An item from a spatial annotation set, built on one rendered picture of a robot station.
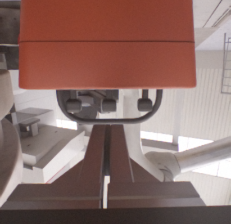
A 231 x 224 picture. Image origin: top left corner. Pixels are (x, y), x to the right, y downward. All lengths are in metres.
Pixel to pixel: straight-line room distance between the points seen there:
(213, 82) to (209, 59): 1.58
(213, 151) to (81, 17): 0.83
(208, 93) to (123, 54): 13.55
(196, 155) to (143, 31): 0.77
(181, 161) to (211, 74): 12.79
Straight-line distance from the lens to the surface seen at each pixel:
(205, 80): 13.55
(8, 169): 1.47
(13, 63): 1.43
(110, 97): 0.26
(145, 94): 0.26
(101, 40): 0.18
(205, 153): 0.91
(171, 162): 0.85
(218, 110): 14.09
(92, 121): 0.32
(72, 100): 0.26
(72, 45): 0.18
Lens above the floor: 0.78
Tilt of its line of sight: 15 degrees up
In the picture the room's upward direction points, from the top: 180 degrees clockwise
